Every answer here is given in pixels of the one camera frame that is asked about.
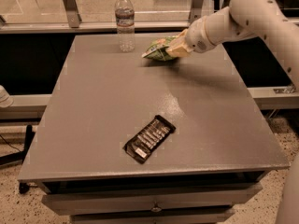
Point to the white object at left edge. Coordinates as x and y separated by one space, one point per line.
5 99

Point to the black stand base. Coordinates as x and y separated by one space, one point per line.
20 156

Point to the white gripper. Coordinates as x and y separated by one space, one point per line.
198 37

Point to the grey table drawer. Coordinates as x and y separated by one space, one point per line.
146 199

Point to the left metal railing bracket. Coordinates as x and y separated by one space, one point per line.
72 14

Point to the black snack bar wrapper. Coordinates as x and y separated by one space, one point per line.
142 145

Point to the green jalapeno chip bag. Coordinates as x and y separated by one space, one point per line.
157 50

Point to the metal railing bracket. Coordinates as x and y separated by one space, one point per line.
196 9
72 14

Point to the clear plastic water bottle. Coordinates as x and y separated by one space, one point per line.
125 21

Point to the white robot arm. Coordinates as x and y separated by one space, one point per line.
244 19

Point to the right metal railing bracket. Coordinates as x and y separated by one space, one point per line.
196 9

